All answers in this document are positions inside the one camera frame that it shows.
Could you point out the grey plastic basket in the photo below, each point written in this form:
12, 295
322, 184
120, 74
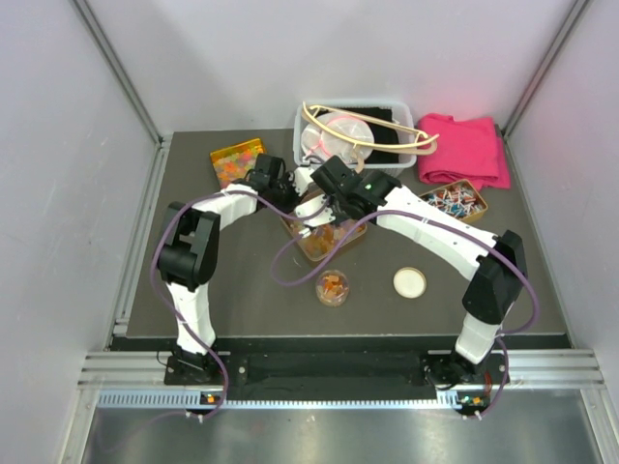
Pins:
392, 164

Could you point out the white round lid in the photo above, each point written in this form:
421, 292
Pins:
410, 283

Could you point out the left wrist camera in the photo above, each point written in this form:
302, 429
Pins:
302, 179

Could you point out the clear round container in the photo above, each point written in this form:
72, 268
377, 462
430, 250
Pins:
332, 288

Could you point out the gold tin colourful gummies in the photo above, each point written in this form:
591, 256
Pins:
233, 162

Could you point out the gold tin pastel gummies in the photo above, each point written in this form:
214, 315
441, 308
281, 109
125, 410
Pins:
322, 239

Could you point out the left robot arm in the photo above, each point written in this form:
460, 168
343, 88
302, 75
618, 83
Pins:
186, 257

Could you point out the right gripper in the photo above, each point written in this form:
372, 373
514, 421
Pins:
338, 217

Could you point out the pink cloth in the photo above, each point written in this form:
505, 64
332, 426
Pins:
468, 149

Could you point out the black cloth in basket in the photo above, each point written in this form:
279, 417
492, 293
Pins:
381, 134

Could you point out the wooden clothes hanger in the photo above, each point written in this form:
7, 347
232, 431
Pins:
423, 144

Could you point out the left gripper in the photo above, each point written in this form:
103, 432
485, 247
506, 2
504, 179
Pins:
287, 181

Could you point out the round white mesh bag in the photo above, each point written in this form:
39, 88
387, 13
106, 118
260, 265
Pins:
322, 144

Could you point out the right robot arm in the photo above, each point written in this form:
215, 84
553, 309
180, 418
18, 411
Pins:
494, 266

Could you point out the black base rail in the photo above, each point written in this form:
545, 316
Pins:
331, 368

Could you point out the gold tin wrapped candies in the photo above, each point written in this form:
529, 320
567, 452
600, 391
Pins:
459, 200

